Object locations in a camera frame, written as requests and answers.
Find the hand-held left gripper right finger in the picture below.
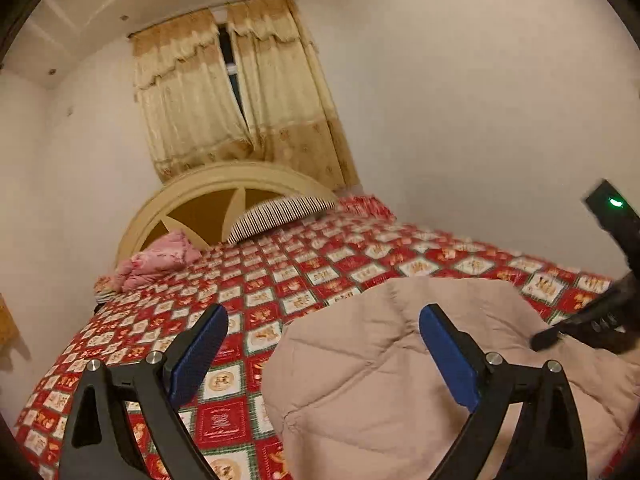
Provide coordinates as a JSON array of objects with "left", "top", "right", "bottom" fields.
[{"left": 419, "top": 304, "right": 588, "bottom": 480}]

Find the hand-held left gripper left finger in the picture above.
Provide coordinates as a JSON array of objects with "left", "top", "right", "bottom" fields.
[{"left": 57, "top": 302, "right": 231, "bottom": 480}]

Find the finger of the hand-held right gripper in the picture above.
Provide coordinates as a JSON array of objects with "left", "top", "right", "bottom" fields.
[{"left": 530, "top": 315, "right": 576, "bottom": 352}]

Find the pink quilted jacket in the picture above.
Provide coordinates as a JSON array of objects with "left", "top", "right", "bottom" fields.
[{"left": 261, "top": 277, "right": 640, "bottom": 480}]

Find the pink folded blanket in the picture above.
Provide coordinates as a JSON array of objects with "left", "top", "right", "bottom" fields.
[{"left": 116, "top": 231, "right": 201, "bottom": 292}]

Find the bed with red patterned sheet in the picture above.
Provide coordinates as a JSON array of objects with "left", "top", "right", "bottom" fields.
[{"left": 12, "top": 195, "right": 621, "bottom": 480}]

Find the grey striped pillow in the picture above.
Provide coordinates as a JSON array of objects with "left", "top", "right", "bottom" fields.
[{"left": 227, "top": 195, "right": 338, "bottom": 246}]

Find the cream wooden bed headboard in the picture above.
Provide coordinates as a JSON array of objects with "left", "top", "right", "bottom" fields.
[{"left": 116, "top": 161, "right": 341, "bottom": 266}]

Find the beige patterned side curtain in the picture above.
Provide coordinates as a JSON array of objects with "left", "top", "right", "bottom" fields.
[{"left": 0, "top": 295, "right": 21, "bottom": 347}]

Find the beige patterned window curtain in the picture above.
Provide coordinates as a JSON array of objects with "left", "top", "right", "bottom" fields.
[
  {"left": 225, "top": 0, "right": 361, "bottom": 188},
  {"left": 131, "top": 8, "right": 256, "bottom": 184}
]

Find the dark window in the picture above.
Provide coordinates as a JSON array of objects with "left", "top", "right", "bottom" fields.
[{"left": 218, "top": 22, "right": 246, "bottom": 121}]

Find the curtain rod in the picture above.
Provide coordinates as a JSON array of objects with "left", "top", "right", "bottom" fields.
[{"left": 127, "top": 0, "right": 299, "bottom": 39}]

